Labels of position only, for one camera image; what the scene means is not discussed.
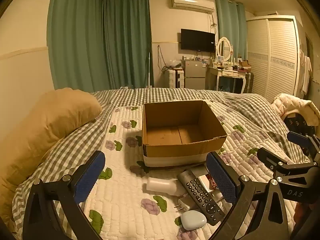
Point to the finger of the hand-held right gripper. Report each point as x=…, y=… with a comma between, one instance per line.
x=270, y=157
x=297, y=137

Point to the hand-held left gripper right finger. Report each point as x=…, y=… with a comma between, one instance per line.
x=221, y=180

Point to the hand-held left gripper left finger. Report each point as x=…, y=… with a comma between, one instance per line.
x=91, y=172

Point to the red patterned small box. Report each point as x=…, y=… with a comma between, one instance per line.
x=212, y=183

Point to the cardboard box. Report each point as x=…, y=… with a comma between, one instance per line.
x=175, y=152

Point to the white plastic bottle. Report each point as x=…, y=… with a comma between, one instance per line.
x=162, y=185

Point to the dark printed garment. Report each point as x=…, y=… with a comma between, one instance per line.
x=300, y=125

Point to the black remote control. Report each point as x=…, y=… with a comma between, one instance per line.
x=200, y=197

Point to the white padded jacket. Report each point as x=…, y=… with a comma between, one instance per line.
x=292, y=103

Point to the white charger plug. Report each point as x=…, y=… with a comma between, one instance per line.
x=186, y=202

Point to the white floral quilt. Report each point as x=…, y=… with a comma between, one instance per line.
x=120, y=205

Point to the pale blue earbud case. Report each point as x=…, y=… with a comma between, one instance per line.
x=193, y=220

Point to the tan pillow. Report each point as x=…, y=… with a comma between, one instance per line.
x=50, y=120

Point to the hanging pale clothes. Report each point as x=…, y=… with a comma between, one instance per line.
x=305, y=70

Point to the dark suitcase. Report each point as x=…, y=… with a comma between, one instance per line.
x=248, y=82

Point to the white louvred wardrobe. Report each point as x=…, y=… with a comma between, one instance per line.
x=275, y=55

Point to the white dressing table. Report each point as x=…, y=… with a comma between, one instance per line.
x=227, y=73

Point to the silver small fridge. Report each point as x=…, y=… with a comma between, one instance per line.
x=195, y=75

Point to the white ribbed suitcase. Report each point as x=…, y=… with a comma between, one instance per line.
x=175, y=78

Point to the white oval vanity mirror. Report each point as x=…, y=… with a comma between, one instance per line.
x=224, y=48

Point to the white mop pole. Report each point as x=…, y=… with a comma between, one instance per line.
x=150, y=70

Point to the clear plastic bag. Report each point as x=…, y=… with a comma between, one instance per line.
x=172, y=62

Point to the narrow green curtain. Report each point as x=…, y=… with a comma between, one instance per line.
x=231, y=27

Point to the white air conditioner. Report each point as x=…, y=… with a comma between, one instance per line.
x=192, y=3

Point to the black wall television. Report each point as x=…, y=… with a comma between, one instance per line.
x=197, y=40

